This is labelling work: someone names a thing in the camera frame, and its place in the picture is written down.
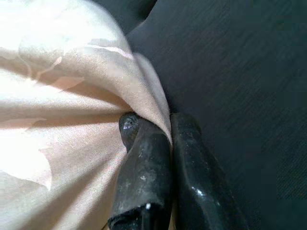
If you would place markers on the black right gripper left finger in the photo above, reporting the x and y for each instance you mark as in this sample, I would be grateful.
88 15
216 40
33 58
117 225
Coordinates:
146 172

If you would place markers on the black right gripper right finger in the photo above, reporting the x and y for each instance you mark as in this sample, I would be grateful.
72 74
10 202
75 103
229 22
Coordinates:
196 172

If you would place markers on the beige flower bed sheet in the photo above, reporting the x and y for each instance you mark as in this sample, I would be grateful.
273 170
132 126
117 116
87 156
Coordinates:
67 107

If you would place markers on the dark fabric bed base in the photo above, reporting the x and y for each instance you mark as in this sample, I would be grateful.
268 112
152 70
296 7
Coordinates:
227 72

